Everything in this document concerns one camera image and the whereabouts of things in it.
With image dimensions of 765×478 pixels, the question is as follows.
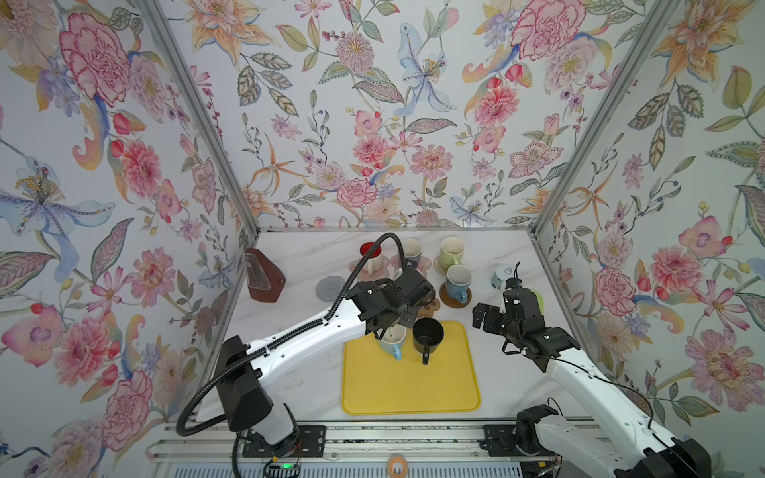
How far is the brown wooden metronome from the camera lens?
92 centimetres

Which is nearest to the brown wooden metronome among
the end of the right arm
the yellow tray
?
the yellow tray

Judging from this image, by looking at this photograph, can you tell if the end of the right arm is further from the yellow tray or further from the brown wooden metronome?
the brown wooden metronome

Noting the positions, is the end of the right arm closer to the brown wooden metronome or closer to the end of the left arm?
the end of the left arm
